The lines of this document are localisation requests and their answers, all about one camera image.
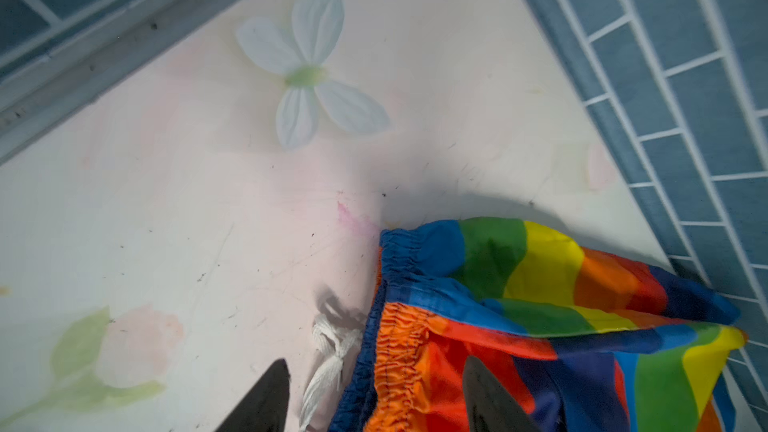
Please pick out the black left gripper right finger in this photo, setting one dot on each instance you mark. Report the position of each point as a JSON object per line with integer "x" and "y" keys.
{"x": 490, "y": 407}

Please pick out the rainbow striped shorts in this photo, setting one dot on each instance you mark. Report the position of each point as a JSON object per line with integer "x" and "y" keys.
{"x": 582, "y": 340}

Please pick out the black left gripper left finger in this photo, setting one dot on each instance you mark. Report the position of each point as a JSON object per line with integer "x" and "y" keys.
{"x": 265, "y": 407}

